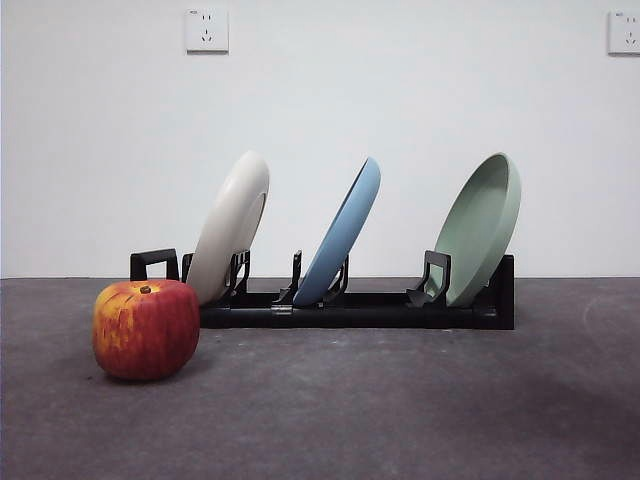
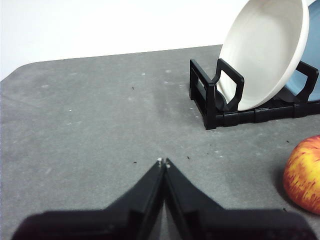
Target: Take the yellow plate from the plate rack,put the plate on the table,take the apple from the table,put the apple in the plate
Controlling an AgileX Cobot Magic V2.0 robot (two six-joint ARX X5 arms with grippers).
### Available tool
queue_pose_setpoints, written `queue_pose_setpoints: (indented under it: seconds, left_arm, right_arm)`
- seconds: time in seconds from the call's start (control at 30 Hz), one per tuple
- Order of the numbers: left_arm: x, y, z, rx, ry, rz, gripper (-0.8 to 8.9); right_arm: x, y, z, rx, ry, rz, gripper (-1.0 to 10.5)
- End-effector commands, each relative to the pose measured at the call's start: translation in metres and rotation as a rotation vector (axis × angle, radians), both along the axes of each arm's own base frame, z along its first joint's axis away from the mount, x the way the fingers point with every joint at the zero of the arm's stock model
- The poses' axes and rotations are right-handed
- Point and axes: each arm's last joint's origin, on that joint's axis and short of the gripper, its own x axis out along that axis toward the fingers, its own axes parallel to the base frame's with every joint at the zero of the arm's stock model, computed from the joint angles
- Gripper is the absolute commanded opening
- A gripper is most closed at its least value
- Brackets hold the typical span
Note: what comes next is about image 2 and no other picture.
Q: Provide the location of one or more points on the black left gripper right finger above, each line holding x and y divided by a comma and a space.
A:
212, 222

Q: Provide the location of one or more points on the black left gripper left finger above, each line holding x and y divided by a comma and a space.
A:
120, 220

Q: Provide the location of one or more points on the red and yellow apple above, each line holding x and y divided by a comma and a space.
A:
305, 175

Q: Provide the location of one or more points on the cream yellow plate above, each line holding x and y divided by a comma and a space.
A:
260, 50

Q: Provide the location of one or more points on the black plastic plate rack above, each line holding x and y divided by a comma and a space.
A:
210, 107

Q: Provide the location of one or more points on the light blue plate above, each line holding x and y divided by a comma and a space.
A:
313, 37

